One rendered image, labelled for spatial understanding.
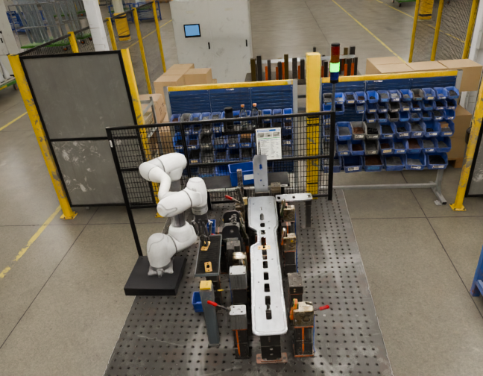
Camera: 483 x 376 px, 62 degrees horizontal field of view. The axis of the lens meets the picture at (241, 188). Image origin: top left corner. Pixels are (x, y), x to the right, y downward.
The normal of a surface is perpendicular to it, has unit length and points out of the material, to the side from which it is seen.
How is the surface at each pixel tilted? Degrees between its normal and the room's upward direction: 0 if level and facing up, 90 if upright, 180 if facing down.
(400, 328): 0
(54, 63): 89
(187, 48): 90
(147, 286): 2
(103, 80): 89
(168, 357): 0
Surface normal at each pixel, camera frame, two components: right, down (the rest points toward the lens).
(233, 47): -0.07, 0.51
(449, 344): -0.07, -0.86
